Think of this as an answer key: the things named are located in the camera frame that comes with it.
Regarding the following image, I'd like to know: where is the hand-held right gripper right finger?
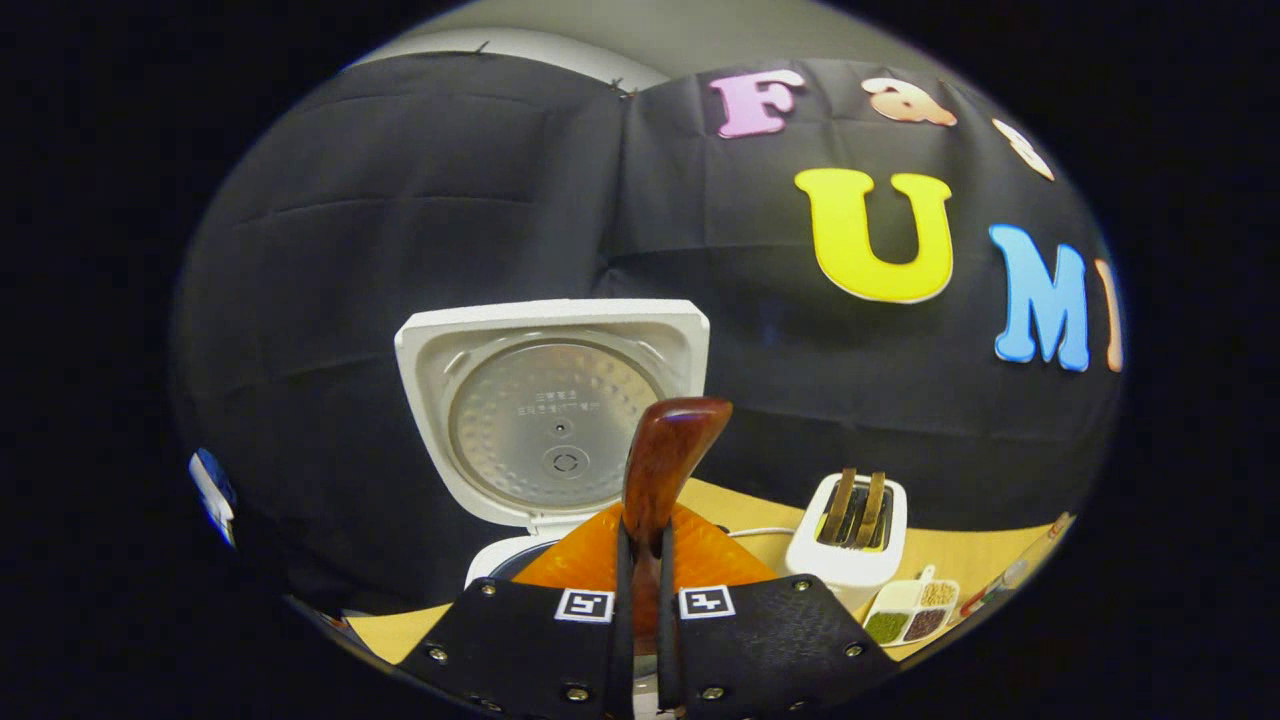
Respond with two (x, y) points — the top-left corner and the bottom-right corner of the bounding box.
(655, 503), (901, 720)

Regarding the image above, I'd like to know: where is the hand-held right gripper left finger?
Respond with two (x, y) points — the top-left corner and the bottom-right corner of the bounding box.
(398, 503), (633, 720)

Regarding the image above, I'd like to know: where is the brown wooden spoon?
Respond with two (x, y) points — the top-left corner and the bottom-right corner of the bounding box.
(622, 397), (734, 651)

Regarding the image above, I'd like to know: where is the white rice cooker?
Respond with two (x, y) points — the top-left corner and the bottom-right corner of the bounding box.
(394, 298), (711, 591)

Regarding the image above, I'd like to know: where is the white toaster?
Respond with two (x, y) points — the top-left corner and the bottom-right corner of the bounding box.
(785, 468), (909, 613)

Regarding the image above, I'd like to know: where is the brown bread slice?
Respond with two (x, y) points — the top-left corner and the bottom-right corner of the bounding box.
(818, 468), (857, 546)
(853, 472), (889, 549)

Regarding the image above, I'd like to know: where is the white divided bean dish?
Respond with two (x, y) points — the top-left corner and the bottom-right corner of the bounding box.
(862, 565), (961, 646)

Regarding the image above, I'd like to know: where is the white and blue object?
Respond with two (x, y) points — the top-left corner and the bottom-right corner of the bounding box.
(188, 447), (239, 548)

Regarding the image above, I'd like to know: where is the black backdrop cloth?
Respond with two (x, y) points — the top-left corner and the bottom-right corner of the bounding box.
(170, 50), (1126, 616)

